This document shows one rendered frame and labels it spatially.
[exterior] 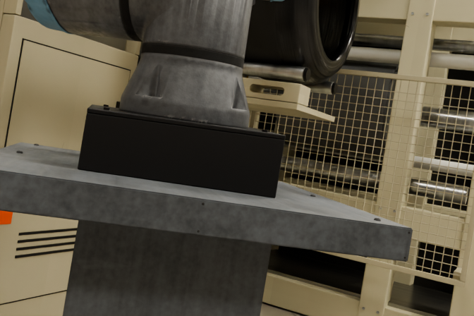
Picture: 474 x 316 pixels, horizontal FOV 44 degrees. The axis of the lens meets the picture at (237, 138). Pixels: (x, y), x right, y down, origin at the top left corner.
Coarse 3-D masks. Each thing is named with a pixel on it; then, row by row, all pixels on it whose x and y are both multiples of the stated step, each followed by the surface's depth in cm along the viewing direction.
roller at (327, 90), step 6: (258, 78) 217; (318, 84) 206; (324, 84) 205; (330, 84) 205; (336, 84) 206; (312, 90) 208; (318, 90) 207; (324, 90) 205; (330, 90) 204; (336, 90) 207
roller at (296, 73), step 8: (248, 64) 188; (256, 64) 187; (264, 64) 186; (272, 64) 185; (248, 72) 188; (256, 72) 187; (264, 72) 185; (272, 72) 184; (280, 72) 183; (288, 72) 181; (296, 72) 180; (304, 72) 179; (296, 80) 182; (304, 80) 180
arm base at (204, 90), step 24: (144, 48) 83; (168, 48) 79; (192, 48) 79; (144, 72) 81; (168, 72) 79; (192, 72) 79; (216, 72) 80; (240, 72) 84; (144, 96) 79; (168, 96) 78; (192, 96) 78; (216, 96) 79; (240, 96) 83; (192, 120) 77; (216, 120) 79; (240, 120) 82
